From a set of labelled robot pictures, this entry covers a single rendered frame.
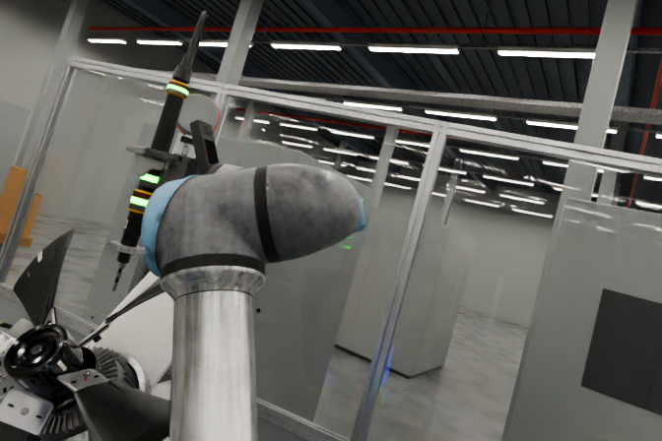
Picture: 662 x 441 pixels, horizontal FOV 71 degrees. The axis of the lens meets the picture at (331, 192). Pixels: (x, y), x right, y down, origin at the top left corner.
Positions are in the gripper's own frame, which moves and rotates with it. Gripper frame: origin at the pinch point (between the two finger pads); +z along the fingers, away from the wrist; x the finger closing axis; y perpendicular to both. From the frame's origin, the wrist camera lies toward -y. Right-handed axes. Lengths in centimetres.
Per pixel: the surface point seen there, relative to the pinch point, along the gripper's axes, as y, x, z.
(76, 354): 44.3, 0.3, 1.7
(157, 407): 48, 4, -18
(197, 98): -27, 55, 37
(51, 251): 29.4, 10.8, 29.3
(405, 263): 9, 71, -46
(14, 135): -3, 312, 494
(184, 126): -16, 55, 38
